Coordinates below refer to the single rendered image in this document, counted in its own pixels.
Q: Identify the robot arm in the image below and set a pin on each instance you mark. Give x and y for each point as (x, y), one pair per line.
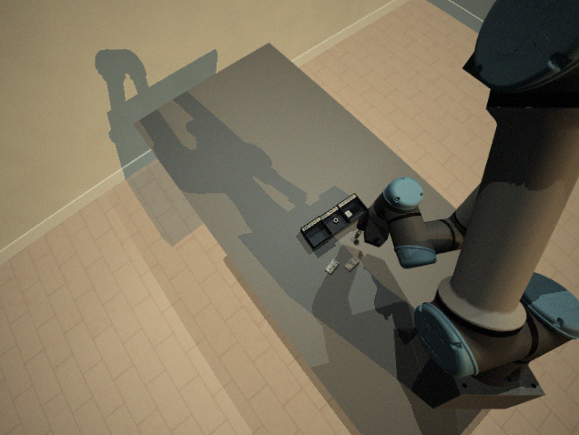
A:
(527, 53)

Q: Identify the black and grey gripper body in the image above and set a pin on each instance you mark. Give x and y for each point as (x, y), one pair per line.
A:
(376, 231)

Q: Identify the black rack of three bins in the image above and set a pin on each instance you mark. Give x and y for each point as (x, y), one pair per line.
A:
(325, 226)

